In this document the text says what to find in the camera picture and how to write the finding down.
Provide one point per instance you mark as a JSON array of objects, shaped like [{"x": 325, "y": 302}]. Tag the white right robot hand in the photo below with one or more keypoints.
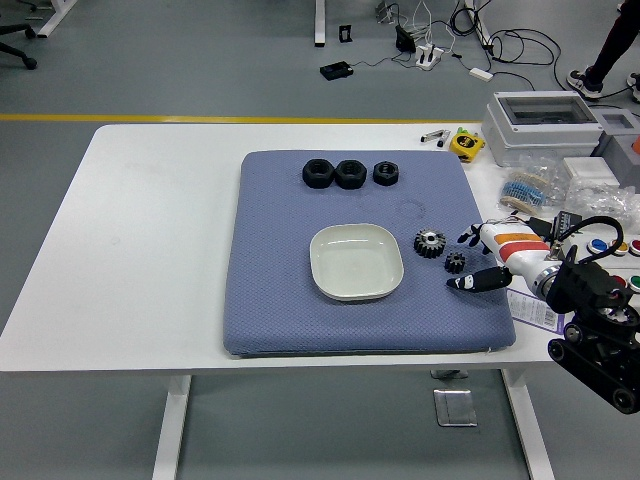
[{"x": 520, "y": 247}]

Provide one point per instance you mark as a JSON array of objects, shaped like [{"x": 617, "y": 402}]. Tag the small black spur gear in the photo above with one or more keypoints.
[{"x": 455, "y": 262}]

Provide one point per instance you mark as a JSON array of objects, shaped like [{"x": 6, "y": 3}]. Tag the large dark bevel gear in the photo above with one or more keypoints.
[{"x": 429, "y": 244}]

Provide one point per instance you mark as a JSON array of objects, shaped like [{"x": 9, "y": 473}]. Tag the white square dish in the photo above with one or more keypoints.
[{"x": 355, "y": 262}]

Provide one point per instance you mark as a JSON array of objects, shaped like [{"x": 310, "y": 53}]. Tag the grey three-button control box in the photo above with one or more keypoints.
[{"x": 620, "y": 246}]

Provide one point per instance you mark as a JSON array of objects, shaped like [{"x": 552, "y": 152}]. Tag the small white plastic box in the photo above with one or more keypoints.
[{"x": 587, "y": 170}]

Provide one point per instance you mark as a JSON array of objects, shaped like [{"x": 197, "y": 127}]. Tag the grey junction box clear lid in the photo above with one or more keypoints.
[{"x": 540, "y": 135}]

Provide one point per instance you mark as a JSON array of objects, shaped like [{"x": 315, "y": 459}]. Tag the grey two-button control box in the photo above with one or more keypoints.
[{"x": 635, "y": 281}]

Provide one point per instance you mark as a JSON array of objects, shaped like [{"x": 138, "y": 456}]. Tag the grey box with window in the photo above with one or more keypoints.
[{"x": 622, "y": 150}]

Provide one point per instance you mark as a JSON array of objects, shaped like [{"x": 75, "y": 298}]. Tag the small black hex nut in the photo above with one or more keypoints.
[{"x": 385, "y": 173}]

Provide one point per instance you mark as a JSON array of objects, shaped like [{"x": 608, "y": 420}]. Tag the large black hex nut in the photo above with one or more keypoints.
[
  {"x": 318, "y": 174},
  {"x": 351, "y": 174}
]

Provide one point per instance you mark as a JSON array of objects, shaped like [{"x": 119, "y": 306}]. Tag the black servo motor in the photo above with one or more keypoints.
[{"x": 541, "y": 226}]

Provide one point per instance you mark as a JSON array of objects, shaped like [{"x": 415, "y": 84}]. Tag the blue resistor tape strip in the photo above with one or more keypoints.
[{"x": 520, "y": 192}]

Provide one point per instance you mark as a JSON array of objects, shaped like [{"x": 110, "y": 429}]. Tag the purple-edged label card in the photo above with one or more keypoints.
[{"x": 527, "y": 307}]

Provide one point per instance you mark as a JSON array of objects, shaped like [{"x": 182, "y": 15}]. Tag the clear plastic parts bag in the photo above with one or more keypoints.
[{"x": 537, "y": 165}]

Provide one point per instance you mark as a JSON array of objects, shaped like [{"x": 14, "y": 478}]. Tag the crumpled clear plastic bag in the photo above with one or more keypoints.
[{"x": 595, "y": 195}]

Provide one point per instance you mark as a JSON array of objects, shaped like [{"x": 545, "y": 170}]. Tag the yellow tape measure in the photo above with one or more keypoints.
[{"x": 466, "y": 146}]

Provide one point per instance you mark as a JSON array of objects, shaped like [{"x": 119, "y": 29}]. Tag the silver pen tool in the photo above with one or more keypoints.
[{"x": 434, "y": 136}]

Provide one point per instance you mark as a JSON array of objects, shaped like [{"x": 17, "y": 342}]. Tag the metal floor outlet plate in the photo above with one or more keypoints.
[{"x": 455, "y": 407}]

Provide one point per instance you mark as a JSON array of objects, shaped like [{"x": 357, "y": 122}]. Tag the white power adapter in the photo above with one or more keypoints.
[{"x": 481, "y": 74}]

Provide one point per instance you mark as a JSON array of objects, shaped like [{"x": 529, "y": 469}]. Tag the white table leg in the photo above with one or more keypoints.
[
  {"x": 172, "y": 425},
  {"x": 530, "y": 430}
]

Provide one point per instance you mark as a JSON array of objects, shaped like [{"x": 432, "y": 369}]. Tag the white power strip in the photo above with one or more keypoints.
[{"x": 428, "y": 56}]

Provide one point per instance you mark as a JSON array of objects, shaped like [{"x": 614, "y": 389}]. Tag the person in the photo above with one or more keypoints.
[{"x": 612, "y": 40}]

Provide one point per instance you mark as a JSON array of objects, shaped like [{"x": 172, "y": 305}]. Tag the slanted white desk leg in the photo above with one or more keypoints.
[{"x": 478, "y": 22}]

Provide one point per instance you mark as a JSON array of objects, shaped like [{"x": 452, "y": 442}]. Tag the black charger device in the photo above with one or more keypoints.
[{"x": 404, "y": 39}]

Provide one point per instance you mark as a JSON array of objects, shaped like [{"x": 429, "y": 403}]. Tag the blue-grey padded mat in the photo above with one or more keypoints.
[{"x": 280, "y": 280}]

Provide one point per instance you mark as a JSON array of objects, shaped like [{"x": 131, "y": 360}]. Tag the black power adapter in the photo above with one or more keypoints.
[{"x": 336, "y": 70}]

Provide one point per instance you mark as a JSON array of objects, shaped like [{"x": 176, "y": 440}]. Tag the white desk foot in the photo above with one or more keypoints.
[{"x": 55, "y": 17}]

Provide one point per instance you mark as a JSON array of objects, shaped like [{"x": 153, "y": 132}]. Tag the black office chair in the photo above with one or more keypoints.
[{"x": 15, "y": 30}]

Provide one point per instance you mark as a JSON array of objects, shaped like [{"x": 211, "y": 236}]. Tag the small black bracket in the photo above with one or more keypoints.
[{"x": 346, "y": 34}]

